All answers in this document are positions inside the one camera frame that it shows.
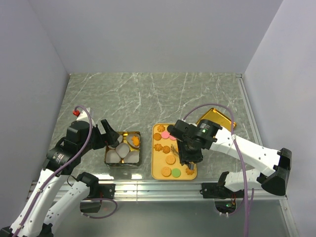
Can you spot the green round cookie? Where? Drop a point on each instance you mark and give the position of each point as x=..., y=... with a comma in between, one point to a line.
x=176, y=173

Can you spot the round waffle cookie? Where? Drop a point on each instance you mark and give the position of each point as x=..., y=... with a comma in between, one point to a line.
x=166, y=171
x=157, y=136
x=170, y=159

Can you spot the orange plastic tray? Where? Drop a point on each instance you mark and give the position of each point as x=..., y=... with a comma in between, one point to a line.
x=158, y=158

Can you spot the gold cookie tin box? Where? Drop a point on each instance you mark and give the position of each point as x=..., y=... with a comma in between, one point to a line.
x=122, y=164

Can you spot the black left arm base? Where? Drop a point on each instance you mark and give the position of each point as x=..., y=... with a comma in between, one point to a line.
x=97, y=194

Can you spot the orange fish cookie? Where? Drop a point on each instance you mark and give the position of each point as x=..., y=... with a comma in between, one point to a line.
x=135, y=141

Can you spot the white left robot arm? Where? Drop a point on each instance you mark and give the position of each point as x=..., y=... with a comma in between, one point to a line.
x=42, y=216

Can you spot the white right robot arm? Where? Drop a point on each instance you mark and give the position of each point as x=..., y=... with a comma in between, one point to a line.
x=271, y=168

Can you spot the gold tin lid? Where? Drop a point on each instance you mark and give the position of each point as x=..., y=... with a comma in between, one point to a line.
x=218, y=117

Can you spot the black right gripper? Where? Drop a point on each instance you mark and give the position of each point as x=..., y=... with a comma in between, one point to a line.
x=197, y=157

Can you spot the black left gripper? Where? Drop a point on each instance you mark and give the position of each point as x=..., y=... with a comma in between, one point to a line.
x=110, y=137

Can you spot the flower shaped cookie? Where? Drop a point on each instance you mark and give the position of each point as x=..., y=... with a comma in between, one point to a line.
x=161, y=128
x=158, y=147
x=190, y=171

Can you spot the pink round cookie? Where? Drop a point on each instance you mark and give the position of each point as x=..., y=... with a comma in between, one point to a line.
x=165, y=134

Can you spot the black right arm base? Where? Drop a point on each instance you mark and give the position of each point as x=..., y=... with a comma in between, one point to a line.
x=230, y=186

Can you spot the white paper cup liner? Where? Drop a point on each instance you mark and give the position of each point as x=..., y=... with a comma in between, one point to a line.
x=112, y=157
x=132, y=157
x=122, y=150
x=128, y=139
x=119, y=140

